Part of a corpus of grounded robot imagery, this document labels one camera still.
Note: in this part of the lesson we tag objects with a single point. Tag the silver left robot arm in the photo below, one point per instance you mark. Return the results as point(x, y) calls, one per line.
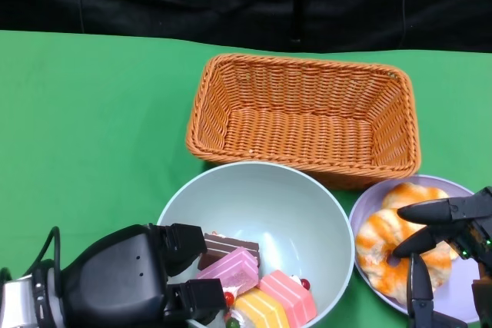
point(19, 301)

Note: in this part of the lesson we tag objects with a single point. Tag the green tablecloth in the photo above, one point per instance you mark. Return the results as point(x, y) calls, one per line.
point(96, 93)

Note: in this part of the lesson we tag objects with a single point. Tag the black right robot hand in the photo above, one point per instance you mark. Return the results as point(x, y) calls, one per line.
point(476, 220)

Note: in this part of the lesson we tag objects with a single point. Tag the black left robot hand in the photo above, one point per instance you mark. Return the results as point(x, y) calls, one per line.
point(111, 285)

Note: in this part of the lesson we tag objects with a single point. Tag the orange wicker basket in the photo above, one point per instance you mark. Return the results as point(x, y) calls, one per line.
point(300, 132)

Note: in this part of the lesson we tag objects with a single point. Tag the salmon pink layered cake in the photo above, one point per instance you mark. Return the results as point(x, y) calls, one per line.
point(288, 293)

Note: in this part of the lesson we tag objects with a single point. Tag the pale green bowl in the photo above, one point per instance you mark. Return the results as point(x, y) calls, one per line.
point(261, 197)

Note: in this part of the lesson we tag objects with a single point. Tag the magenta pink layered cake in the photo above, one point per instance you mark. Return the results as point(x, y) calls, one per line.
point(234, 270)

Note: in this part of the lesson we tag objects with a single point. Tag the lavender plate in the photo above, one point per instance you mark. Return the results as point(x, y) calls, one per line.
point(371, 199)

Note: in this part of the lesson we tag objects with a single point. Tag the chocolate brown layered cake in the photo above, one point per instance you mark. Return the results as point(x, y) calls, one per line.
point(230, 245)

